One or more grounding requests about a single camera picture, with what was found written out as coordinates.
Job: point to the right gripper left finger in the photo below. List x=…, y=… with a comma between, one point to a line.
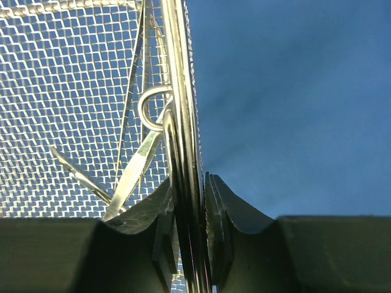
x=136, y=251

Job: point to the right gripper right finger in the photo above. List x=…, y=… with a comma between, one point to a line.
x=251, y=252

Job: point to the blue surgical wrap cloth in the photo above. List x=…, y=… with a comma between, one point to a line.
x=294, y=102

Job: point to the wire mesh instrument tray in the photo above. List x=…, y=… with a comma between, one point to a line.
x=72, y=75

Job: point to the steel surgical instruments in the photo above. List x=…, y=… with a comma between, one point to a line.
x=134, y=171

